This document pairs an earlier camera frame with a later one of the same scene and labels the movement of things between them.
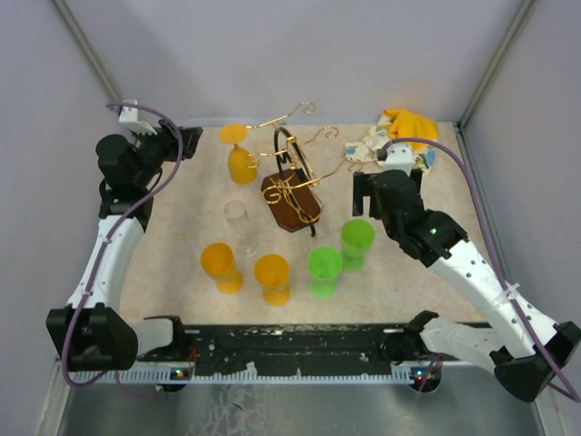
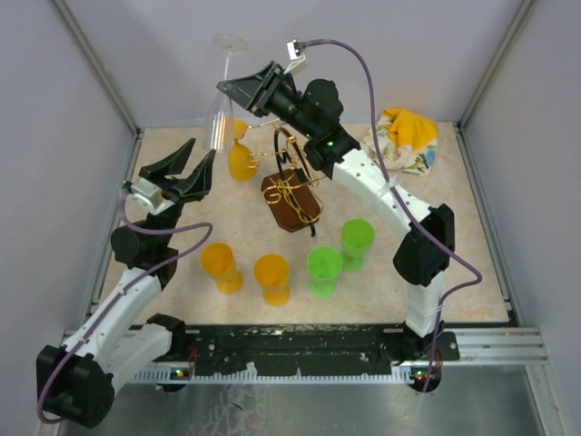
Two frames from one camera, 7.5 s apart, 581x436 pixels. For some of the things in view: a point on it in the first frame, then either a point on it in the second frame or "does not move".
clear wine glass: [238, 215] → [220, 115]
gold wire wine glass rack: [290, 190] does not move
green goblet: [357, 237] does not move
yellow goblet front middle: [271, 272] does not move
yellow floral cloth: [397, 123] does not move
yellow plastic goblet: [242, 169] does not move
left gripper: [166, 137] → [194, 187]
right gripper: [363, 186] → [270, 80]
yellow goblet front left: [218, 261] does not move
